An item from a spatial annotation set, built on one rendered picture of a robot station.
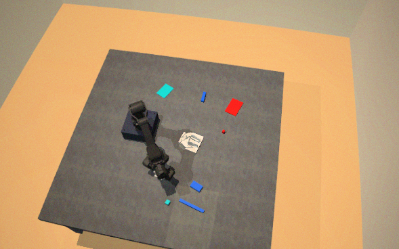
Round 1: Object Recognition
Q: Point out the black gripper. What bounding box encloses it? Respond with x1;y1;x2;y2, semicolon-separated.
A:
142;157;175;181

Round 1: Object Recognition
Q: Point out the blue flat bar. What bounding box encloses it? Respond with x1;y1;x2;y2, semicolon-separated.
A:
179;198;205;213

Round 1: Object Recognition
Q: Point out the red flat rectangular plate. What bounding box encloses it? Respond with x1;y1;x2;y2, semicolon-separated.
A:
225;98;243;116

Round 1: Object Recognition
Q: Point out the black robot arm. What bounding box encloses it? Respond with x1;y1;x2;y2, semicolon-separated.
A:
129;100;169;180

